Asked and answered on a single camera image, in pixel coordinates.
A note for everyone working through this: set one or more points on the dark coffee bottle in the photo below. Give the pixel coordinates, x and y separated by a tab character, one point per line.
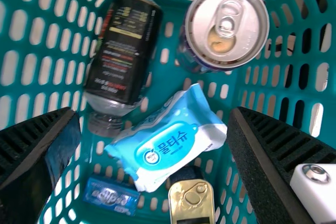
120	58

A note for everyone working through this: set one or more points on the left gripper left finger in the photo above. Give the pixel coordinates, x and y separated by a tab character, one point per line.
29	155

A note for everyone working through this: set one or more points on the purple drink can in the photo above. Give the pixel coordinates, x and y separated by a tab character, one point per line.
228	22

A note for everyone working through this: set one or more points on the blue rectangular tin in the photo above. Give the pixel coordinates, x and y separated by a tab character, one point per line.
110	196

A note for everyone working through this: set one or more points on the blue white wet wipes pack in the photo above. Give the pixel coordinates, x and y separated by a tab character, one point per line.
168	142

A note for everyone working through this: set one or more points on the gold rectangular tin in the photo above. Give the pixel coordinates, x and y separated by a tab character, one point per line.
191	203

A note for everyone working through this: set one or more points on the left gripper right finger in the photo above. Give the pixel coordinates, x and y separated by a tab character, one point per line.
267	161

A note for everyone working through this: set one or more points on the teal shopping basket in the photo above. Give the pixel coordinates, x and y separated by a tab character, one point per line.
237	87

